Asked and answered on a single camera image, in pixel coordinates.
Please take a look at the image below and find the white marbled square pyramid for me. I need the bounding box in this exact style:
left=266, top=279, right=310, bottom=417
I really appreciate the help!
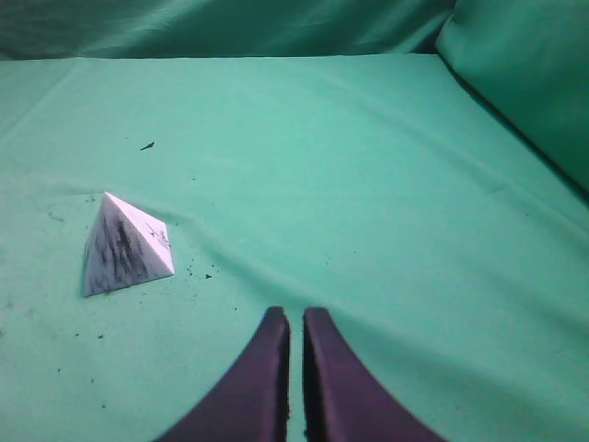
left=82, top=192, right=176, bottom=297

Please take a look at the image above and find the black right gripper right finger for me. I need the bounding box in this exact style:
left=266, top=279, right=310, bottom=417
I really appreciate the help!
left=303, top=308, right=442, bottom=441

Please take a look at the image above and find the green table cloth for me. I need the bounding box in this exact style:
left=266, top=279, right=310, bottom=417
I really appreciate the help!
left=1, top=55, right=588, bottom=441

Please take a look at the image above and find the green backdrop cloth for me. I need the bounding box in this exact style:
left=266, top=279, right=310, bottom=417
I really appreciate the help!
left=1, top=1, right=588, bottom=188

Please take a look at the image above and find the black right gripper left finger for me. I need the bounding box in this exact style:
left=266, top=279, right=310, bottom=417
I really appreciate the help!
left=158, top=307, right=291, bottom=441

